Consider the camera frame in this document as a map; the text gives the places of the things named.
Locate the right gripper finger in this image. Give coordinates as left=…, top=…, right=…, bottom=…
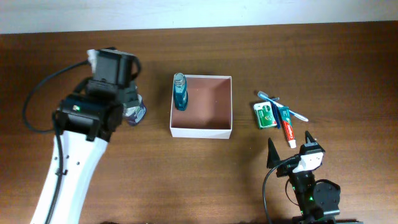
left=305, top=131, right=317, bottom=144
left=266, top=138, right=281, bottom=169

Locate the red green toothpaste tube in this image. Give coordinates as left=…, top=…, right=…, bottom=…
left=278, top=106, right=297, bottom=148

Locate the green soap box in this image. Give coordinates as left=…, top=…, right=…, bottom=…
left=253, top=101, right=277, bottom=129

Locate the clear hand soap pump bottle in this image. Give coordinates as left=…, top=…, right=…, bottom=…
left=123, top=95, right=147, bottom=126

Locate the teal mouthwash bottle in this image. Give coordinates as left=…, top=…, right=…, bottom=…
left=173, top=73, right=188, bottom=111

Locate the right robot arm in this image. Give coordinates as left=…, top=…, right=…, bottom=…
left=262, top=131, right=359, bottom=224

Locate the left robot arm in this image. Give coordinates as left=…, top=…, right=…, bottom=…
left=31, top=47, right=141, bottom=223

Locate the blue white toothbrush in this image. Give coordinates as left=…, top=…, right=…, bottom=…
left=257, top=91, right=309, bottom=122

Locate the white cardboard box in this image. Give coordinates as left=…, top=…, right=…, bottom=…
left=169, top=75, right=233, bottom=139

